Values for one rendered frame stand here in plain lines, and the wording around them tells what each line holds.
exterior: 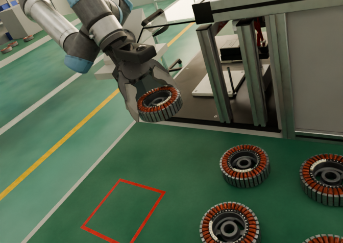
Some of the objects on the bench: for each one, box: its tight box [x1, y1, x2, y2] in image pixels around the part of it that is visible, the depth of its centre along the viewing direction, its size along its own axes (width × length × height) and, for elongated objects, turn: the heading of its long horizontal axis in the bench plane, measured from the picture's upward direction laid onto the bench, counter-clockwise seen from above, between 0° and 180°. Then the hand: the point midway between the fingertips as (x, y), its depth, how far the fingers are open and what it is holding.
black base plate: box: [152, 32, 281, 133], centre depth 105 cm, size 47×64×2 cm
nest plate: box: [192, 70, 245, 97], centre depth 98 cm, size 15×15×1 cm
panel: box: [264, 15, 282, 130], centre depth 83 cm, size 1×66×30 cm, turn 173°
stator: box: [219, 144, 271, 188], centre depth 65 cm, size 11×11×4 cm
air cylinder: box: [260, 64, 272, 91], centre depth 88 cm, size 5×8×6 cm
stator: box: [300, 153, 343, 206], centre depth 55 cm, size 11×11×4 cm
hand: (160, 105), depth 67 cm, fingers closed on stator, 13 cm apart
